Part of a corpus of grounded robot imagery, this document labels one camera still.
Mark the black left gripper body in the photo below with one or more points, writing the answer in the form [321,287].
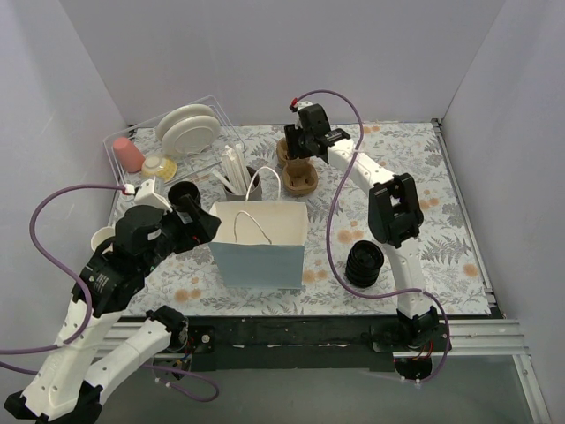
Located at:
[190,216]

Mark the stack of black lids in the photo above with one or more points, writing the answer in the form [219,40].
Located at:
[363,265]

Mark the brown cardboard cup carrier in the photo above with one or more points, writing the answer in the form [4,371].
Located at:
[299,176]

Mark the stack of black cups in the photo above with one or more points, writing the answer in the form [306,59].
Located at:
[180,192]

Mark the white ceramic plate back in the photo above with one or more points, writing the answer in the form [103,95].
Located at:
[179,114]

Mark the white ceramic plate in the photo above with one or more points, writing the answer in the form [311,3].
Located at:
[179,114]
[190,136]

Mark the wrapped white straws bundle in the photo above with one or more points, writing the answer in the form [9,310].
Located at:
[233,173]

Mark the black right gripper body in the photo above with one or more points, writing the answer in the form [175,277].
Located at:
[298,141]

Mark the yellow polka dot bowl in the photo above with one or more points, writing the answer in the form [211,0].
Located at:
[160,166]

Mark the grey cylindrical straw holder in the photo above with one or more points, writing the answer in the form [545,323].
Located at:
[255,193]

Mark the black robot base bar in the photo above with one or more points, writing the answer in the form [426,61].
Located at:
[280,342]

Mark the white wire dish rack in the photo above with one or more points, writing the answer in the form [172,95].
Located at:
[143,137]

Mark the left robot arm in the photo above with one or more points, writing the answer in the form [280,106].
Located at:
[70,387]

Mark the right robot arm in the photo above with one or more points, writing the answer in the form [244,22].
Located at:
[394,215]

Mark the light blue paper bag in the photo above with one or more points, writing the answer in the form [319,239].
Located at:
[260,244]

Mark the white ceramic plate front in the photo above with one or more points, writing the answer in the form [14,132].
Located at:
[190,136]

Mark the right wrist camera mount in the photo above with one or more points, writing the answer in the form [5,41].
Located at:
[298,104]

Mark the pink plastic cup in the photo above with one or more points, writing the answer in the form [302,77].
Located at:
[128,154]

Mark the grey-green ceramic mug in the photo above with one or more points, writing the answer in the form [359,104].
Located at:
[101,235]

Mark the floral patterned table mat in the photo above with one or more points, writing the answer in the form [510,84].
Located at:
[260,154]

